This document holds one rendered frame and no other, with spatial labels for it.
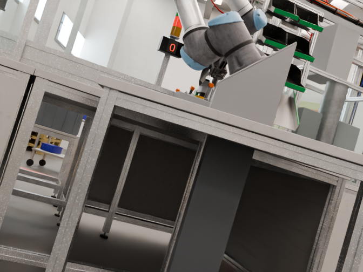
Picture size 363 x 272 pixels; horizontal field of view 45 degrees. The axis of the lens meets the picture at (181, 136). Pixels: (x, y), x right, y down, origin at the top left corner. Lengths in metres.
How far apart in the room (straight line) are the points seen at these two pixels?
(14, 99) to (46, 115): 2.09
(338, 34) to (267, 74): 1.99
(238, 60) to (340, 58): 1.87
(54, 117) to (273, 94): 2.66
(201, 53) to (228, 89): 0.28
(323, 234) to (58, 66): 1.42
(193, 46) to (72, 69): 0.50
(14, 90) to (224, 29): 0.80
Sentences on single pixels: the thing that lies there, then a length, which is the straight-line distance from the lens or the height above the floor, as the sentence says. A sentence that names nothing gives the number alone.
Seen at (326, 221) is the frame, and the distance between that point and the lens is 2.24.
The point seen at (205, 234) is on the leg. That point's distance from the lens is 1.52.
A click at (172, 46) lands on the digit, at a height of 1.21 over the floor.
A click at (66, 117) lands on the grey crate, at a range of 3.84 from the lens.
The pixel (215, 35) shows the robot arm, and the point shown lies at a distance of 1.61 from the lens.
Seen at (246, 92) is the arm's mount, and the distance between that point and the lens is 1.42.
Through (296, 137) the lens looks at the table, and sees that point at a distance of 1.32.
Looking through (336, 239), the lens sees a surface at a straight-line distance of 3.25.
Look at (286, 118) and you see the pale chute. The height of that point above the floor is 1.04.
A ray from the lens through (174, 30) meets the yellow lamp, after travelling 2.23.
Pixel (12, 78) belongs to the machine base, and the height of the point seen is 0.79.
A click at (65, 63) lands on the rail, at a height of 0.92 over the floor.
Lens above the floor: 0.69
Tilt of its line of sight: 3 degrees up
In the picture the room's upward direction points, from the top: 17 degrees clockwise
